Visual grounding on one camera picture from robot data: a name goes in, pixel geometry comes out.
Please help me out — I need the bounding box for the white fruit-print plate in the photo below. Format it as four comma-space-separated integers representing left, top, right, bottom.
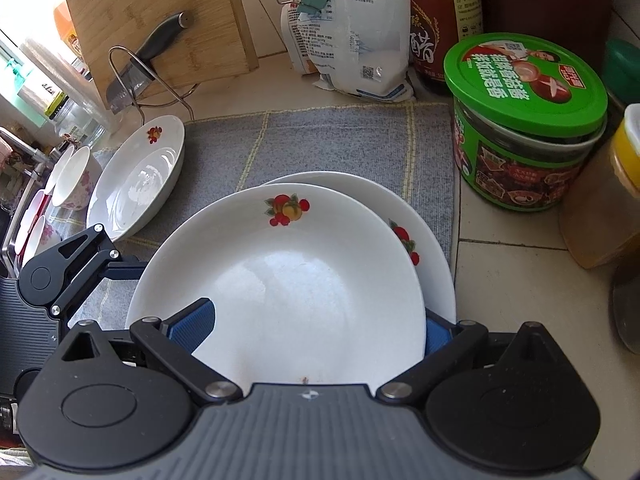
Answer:
260, 170, 459, 325
85, 114, 187, 242
124, 182, 429, 392

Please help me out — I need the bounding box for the white plastic bag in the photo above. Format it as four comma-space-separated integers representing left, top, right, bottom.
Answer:
297, 0, 417, 105

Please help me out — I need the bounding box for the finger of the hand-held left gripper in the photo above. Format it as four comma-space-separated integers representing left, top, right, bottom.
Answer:
50, 224, 150, 321

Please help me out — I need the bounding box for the dark vinegar bottle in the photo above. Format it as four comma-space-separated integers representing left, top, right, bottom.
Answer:
407, 0, 485, 100

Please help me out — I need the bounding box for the small green-capped jar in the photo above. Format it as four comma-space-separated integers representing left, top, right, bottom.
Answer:
601, 37, 640, 113

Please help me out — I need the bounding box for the cling film roll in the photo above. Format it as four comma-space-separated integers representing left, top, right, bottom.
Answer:
20, 35, 108, 126

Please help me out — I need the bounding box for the metal faucet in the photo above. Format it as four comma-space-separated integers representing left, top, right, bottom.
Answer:
0, 126, 53, 173

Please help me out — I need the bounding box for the yellow-lidded jar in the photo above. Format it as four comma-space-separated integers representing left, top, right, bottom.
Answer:
558, 103, 640, 270

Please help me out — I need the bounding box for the green dish soap bottle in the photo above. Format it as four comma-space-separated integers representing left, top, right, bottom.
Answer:
0, 57, 32, 111

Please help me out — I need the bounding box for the green-lidded sauce jar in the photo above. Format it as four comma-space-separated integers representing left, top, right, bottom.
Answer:
443, 32, 610, 212

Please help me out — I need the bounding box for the steel sink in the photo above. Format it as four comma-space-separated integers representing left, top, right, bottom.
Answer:
0, 170, 31, 281

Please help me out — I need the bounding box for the white floral bowl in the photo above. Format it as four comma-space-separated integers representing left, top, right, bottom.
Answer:
21, 214, 63, 267
51, 145, 94, 209
43, 147, 76, 195

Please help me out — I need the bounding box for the bamboo cutting board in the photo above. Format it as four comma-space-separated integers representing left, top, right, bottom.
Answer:
65, 0, 261, 112

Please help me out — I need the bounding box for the black-handled cleaver knife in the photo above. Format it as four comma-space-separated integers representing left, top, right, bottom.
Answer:
107, 11, 194, 117

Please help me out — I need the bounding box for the metal wire rack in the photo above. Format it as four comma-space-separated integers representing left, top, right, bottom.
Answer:
107, 45, 197, 127

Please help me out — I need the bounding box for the grey and teal checked towel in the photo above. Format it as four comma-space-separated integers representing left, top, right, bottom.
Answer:
47, 102, 457, 361

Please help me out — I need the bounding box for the orange cooking oil jug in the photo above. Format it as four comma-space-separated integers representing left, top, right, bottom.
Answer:
52, 0, 83, 61

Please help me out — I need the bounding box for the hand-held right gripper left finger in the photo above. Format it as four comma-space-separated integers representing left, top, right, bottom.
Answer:
60, 297, 244, 405

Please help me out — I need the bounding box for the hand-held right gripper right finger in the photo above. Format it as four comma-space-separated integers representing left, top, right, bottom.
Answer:
375, 309, 567, 405

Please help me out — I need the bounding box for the dark red knife block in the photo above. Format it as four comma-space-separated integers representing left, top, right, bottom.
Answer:
476, 0, 615, 63

